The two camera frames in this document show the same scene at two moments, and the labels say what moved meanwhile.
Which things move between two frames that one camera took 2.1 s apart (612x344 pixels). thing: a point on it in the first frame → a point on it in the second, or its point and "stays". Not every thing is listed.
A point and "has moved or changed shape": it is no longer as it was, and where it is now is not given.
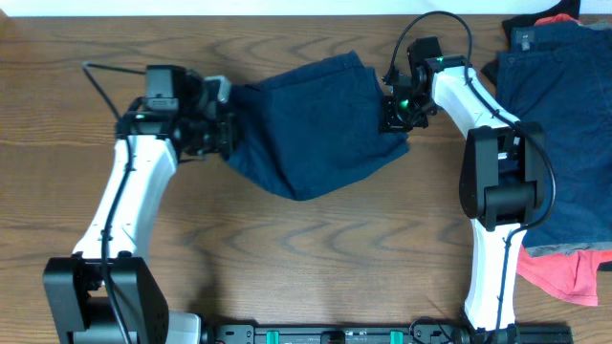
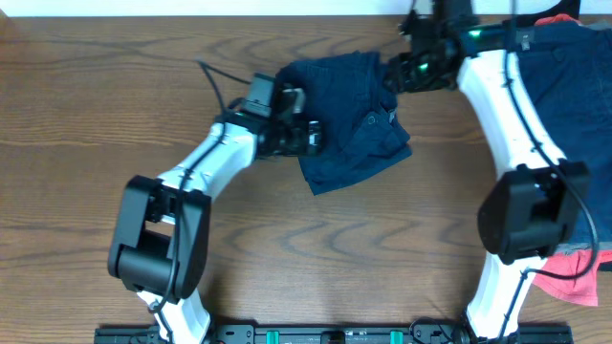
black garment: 563,7 stays
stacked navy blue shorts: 557,81 stays
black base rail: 386,334 stays
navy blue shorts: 310,127 has moved or changed shape
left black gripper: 228,132 → 310,135
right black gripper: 391,122 → 398,69
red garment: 572,275 stays
